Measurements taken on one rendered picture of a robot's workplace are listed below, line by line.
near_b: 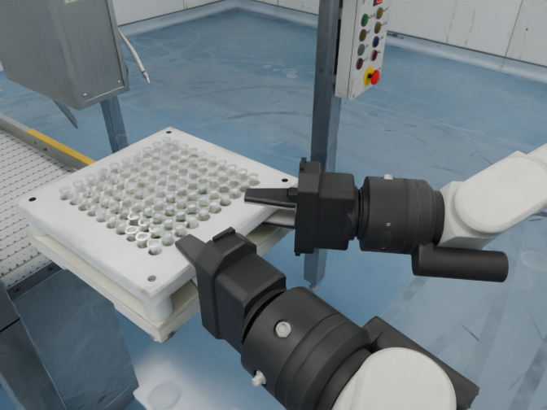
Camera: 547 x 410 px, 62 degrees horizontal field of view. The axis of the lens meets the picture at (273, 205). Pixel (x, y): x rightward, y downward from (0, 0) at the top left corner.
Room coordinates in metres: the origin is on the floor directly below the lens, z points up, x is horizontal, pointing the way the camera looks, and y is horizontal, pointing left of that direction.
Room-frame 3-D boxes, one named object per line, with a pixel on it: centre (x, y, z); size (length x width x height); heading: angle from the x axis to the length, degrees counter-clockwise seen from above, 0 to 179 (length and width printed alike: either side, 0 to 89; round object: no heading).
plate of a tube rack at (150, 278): (0.46, 0.14, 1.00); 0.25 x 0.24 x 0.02; 52
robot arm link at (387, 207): (0.43, -0.09, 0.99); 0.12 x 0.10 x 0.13; 85
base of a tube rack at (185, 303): (0.45, 0.13, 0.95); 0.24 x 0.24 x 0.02; 52
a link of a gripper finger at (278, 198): (0.43, 0.00, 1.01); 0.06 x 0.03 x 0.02; 85
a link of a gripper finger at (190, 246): (0.33, 0.07, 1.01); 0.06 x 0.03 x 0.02; 45
